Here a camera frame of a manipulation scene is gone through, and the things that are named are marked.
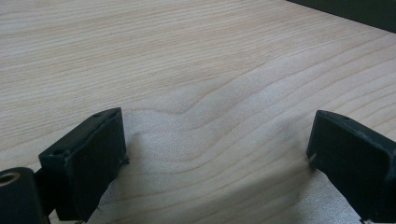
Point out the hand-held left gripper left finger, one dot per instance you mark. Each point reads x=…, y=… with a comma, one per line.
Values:
x=85, y=161

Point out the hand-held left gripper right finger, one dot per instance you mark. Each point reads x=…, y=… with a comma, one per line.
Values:
x=355, y=155

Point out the dark panel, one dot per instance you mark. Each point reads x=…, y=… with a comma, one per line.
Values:
x=358, y=11

